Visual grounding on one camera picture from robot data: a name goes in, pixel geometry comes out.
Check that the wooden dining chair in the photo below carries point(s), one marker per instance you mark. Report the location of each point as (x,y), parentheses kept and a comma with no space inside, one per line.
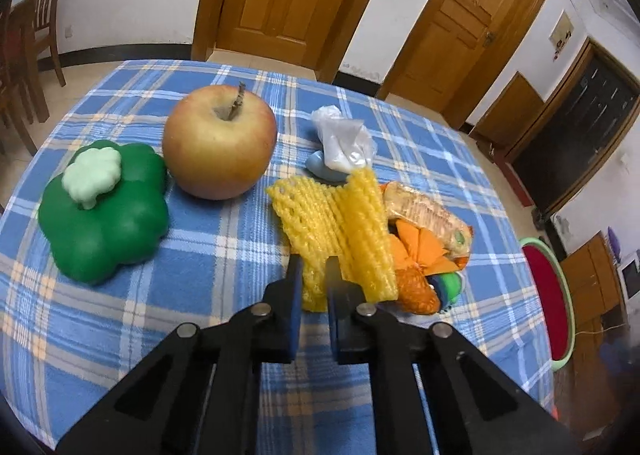
(47,5)
(20,60)

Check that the beige wall fuse box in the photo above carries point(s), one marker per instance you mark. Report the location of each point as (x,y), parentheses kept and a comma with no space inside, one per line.
(562,30)

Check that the light blue plastic piece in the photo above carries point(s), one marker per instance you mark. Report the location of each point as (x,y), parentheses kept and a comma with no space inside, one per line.
(322,171)

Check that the brown slippers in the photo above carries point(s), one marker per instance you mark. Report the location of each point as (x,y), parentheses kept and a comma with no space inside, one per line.
(487,146)

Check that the orange snack packet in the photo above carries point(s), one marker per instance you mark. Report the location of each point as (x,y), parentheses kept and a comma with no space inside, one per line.
(430,215)

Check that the orange paper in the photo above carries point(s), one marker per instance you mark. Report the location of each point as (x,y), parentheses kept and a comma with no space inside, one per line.
(422,247)

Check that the wooden cabinet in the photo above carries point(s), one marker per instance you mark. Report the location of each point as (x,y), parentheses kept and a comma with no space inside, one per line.
(590,280)

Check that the red doormat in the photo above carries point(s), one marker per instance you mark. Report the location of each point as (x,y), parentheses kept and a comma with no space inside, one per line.
(517,185)

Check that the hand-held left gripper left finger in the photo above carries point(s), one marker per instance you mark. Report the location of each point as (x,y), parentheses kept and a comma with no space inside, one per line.
(296,307)

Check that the red stool with green rim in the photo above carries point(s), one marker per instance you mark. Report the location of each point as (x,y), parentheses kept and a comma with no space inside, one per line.
(545,295)

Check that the clear plastic bag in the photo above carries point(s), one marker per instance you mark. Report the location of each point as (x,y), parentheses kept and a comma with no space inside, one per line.
(345,145)

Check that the green blue plastic caps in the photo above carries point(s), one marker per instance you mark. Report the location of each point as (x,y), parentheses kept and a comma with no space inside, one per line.
(451,287)

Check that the blue plaid tablecloth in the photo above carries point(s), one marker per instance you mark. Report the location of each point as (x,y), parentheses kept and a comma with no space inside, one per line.
(220,255)

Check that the green toy bell pepper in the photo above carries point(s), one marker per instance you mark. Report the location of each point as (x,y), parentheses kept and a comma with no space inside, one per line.
(115,230)

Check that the yellow foam fruit net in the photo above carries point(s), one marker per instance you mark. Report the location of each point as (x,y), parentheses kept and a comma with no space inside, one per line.
(325,225)

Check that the wooden wall panel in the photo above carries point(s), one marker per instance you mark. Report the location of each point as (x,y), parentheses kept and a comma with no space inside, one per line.
(510,107)

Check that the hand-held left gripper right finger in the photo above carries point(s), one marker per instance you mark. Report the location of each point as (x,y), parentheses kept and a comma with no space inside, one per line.
(334,315)

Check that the white monitor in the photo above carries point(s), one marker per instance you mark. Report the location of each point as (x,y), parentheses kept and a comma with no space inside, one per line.
(631,275)

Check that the dark entrance door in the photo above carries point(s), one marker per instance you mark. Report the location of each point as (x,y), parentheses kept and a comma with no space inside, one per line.
(575,125)

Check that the orange mesh bag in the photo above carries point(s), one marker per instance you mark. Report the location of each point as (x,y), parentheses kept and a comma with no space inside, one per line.
(415,292)

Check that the red yellow apple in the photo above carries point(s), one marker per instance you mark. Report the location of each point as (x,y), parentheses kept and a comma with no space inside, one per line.
(220,145)

